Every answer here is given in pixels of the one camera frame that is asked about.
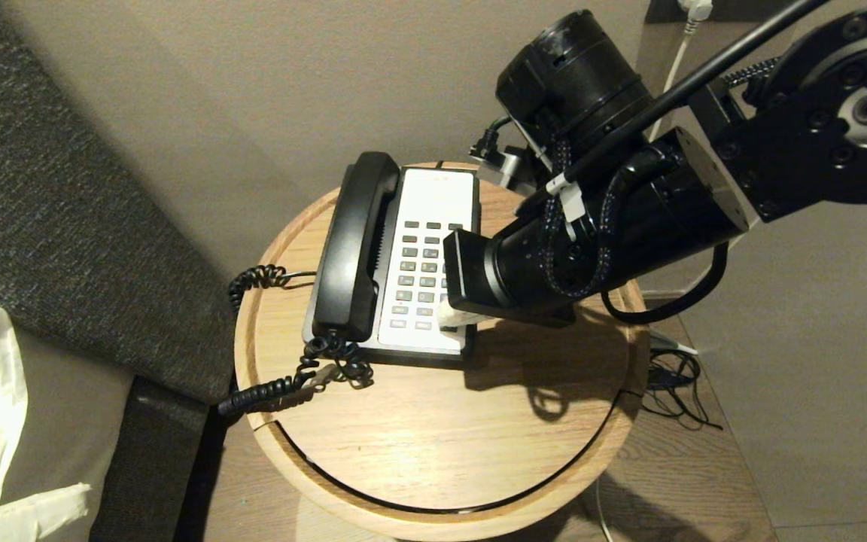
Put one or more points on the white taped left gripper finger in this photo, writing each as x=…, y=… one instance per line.
x=19, y=528
x=50, y=500

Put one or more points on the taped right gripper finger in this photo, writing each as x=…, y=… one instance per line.
x=480, y=324
x=454, y=318

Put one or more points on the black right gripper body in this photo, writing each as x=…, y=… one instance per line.
x=467, y=275

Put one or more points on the black and white phone base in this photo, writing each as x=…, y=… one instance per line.
x=433, y=199

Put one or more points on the black telephone handset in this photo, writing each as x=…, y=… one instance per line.
x=354, y=248

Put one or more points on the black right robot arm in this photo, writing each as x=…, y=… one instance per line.
x=667, y=218

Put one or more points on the beige mattress side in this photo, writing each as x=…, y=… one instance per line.
x=65, y=436

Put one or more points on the dark grey bed base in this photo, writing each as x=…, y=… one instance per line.
x=147, y=467

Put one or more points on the round wooden side table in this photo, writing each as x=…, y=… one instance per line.
x=418, y=444

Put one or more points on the dark grey fabric headboard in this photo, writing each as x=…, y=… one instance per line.
x=65, y=188

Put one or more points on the white power plug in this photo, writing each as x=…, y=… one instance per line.
x=695, y=9

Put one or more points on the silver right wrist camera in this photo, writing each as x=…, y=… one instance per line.
x=512, y=165

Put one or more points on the wide black wall socket panel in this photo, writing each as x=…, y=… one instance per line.
x=749, y=7

